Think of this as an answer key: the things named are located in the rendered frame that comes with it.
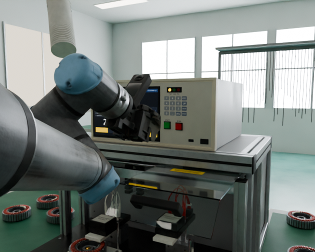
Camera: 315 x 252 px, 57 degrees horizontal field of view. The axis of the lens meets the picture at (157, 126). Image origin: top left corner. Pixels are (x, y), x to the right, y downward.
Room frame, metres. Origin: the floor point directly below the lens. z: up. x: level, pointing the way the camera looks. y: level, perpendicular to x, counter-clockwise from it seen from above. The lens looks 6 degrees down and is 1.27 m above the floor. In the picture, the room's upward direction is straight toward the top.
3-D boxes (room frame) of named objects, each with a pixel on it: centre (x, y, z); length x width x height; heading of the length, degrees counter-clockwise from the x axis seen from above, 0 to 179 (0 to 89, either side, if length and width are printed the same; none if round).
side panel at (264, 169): (1.00, -0.37, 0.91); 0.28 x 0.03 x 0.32; 153
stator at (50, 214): (1.19, 0.41, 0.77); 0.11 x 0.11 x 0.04
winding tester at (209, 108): (1.07, -0.05, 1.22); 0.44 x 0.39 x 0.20; 63
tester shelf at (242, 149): (1.07, -0.04, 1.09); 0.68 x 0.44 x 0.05; 63
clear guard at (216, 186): (0.71, -0.07, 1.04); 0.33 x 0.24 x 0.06; 153
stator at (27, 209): (1.21, 0.60, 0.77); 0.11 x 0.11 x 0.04
